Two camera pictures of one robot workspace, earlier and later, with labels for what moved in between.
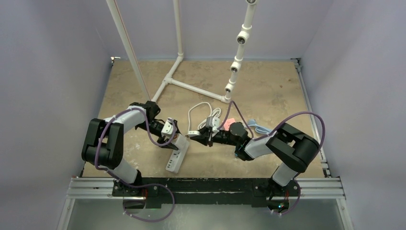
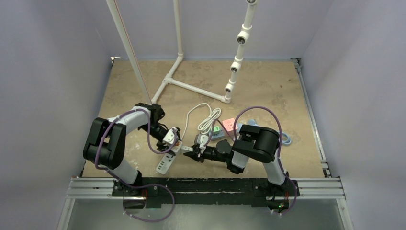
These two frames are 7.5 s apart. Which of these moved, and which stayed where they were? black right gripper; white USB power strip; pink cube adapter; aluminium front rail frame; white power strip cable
Moved: white USB power strip; white power strip cable; black right gripper
Stayed: aluminium front rail frame; pink cube adapter
